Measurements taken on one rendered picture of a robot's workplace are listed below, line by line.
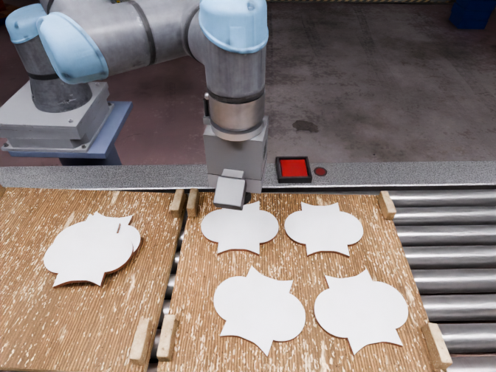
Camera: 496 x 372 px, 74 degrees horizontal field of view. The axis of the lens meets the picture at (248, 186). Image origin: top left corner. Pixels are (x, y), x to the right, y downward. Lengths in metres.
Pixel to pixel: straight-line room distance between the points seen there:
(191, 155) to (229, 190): 1.81
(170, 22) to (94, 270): 0.40
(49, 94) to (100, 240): 0.49
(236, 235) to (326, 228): 0.17
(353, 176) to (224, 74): 0.49
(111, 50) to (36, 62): 0.58
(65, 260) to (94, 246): 0.05
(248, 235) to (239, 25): 0.38
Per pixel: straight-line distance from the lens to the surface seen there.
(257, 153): 0.46
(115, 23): 0.44
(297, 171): 0.77
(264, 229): 0.64
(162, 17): 0.45
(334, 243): 0.64
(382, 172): 0.85
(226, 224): 0.64
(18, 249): 0.75
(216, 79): 0.41
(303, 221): 0.66
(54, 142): 1.03
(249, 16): 0.38
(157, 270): 0.62
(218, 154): 0.48
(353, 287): 0.60
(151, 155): 2.35
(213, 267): 0.60
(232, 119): 0.43
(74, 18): 0.44
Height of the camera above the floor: 1.45
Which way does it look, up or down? 45 degrees down
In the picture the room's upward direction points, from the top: straight up
